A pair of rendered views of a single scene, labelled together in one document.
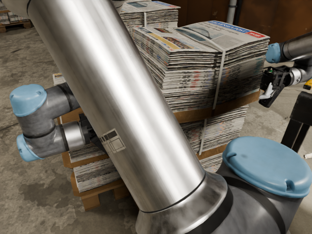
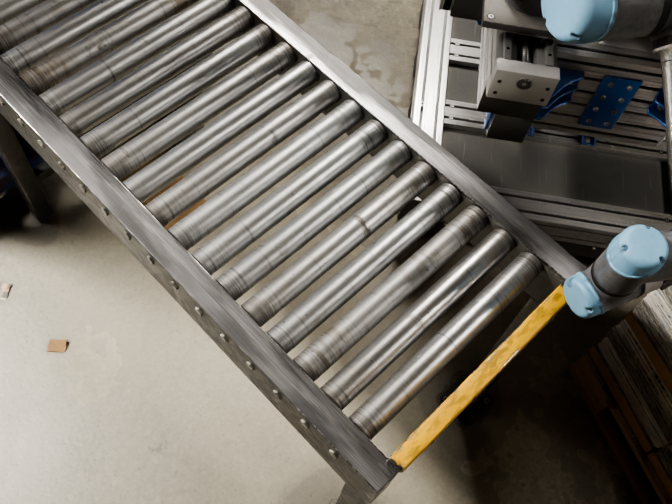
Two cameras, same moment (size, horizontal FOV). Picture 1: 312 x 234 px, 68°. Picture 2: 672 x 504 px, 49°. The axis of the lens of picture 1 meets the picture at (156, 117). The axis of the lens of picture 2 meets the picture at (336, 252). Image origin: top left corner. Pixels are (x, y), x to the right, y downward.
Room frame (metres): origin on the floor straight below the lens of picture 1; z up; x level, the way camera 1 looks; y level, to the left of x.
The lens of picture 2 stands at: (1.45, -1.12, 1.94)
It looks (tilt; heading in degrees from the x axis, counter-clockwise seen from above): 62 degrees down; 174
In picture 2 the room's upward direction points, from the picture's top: 10 degrees clockwise
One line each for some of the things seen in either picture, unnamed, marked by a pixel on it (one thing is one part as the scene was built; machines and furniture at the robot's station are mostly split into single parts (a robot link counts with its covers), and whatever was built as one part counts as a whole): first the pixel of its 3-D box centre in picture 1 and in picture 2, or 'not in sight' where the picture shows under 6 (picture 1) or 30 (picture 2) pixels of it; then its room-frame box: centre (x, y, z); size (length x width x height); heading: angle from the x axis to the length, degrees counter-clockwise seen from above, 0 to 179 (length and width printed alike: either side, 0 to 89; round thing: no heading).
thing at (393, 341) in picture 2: not in sight; (422, 314); (0.94, -0.90, 0.77); 0.47 x 0.05 x 0.05; 137
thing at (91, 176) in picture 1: (89, 131); not in sight; (1.24, 0.45, 0.30); 0.76 x 0.30 x 0.60; 24
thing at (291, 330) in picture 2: not in sight; (368, 264); (0.85, -0.99, 0.77); 0.47 x 0.05 x 0.05; 137
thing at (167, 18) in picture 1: (134, 30); not in sight; (1.30, 0.12, 0.95); 0.38 x 0.29 x 0.23; 115
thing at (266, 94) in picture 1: (267, 90); not in sight; (0.75, -0.41, 0.87); 0.09 x 0.03 x 0.06; 143
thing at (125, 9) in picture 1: (136, 6); not in sight; (1.31, 0.10, 1.06); 0.37 x 0.29 x 0.01; 115
